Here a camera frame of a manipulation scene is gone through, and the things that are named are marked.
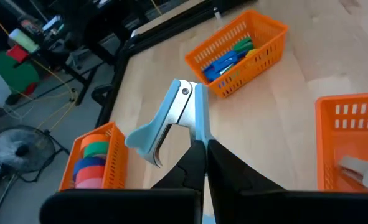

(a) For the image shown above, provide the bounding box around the black floor fan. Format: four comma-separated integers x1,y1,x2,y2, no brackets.
0,124,71,184

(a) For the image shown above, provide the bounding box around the pale green roll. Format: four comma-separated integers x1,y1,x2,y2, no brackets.
8,27,40,53

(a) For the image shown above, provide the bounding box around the blue tape roll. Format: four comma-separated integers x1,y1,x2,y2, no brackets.
72,156,106,175

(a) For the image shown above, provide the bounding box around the red box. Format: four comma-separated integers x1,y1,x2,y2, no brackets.
6,44,30,63

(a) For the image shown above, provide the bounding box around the pink tape roll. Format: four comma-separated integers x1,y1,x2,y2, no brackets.
75,177,105,190

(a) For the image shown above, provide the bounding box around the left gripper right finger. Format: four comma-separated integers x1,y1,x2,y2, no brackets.
207,139,285,192

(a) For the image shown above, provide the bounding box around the yellow power cable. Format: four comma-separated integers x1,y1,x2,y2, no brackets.
0,6,78,131

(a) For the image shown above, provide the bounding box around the orange plastic basket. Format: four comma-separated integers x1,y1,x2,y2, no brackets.
58,121,129,191
314,92,368,192
184,8,290,100

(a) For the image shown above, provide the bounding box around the green tape roll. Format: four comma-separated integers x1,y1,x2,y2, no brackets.
83,141,110,159

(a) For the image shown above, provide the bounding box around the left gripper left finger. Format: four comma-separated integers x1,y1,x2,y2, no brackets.
152,140,207,191

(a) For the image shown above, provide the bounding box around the red tape roll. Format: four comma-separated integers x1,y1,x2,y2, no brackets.
74,165,106,184

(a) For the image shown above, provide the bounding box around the orange tape roll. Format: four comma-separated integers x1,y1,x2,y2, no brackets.
79,133,110,150

